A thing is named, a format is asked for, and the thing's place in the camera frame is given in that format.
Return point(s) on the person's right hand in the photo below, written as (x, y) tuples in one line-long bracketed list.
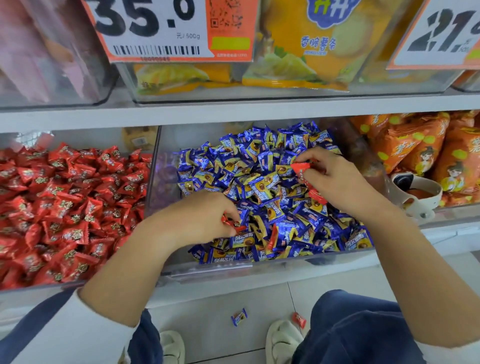
[(341, 180)]

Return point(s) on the person's left hand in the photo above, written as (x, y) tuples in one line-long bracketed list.
[(191, 221)]

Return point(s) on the person's right fingers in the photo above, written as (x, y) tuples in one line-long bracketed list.
[(315, 156)]

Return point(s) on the person's left fingers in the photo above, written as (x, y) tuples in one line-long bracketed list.
[(229, 215)]

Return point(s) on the red candy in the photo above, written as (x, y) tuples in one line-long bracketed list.
[(234, 224), (299, 320), (317, 195), (300, 167)]

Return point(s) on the person's left forearm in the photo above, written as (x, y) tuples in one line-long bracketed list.
[(123, 270)]

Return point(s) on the person's right forearm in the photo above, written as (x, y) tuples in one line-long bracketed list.
[(420, 270)]

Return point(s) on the pile of blue candies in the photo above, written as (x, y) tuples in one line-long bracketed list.
[(262, 187)]

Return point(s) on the clear plastic bin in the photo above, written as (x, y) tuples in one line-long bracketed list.
[(56, 90), (232, 93), (450, 217), (210, 268), (157, 187)]

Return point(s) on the white shelf board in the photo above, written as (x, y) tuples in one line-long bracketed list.
[(240, 108)]

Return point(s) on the blue wrapped candy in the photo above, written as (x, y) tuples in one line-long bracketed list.
[(239, 317)]

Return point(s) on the large yellow snack packet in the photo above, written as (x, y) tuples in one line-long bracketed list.
[(311, 48)]

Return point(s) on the pile of orange snack packets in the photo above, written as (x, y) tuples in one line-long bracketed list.
[(423, 146)]

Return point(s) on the white plastic scoop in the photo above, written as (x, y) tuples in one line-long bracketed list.
[(423, 195)]

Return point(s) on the white right shoe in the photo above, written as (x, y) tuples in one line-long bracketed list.
[(281, 343)]

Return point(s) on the white shoe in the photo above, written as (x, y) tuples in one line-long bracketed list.
[(172, 348), (281, 343)]

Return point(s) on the white left shoe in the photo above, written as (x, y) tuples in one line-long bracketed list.
[(172, 348)]

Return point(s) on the orange-edged white price tag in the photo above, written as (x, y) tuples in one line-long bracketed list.
[(435, 37), (150, 30)]

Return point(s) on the pile of red candies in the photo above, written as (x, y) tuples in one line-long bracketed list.
[(60, 210)]

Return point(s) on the blue trousers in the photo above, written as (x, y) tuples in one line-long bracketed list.
[(360, 330)]

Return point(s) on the white sleeve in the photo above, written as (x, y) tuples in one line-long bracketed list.
[(56, 333)]

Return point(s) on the pink snack packets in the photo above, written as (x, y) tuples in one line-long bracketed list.
[(41, 48)]

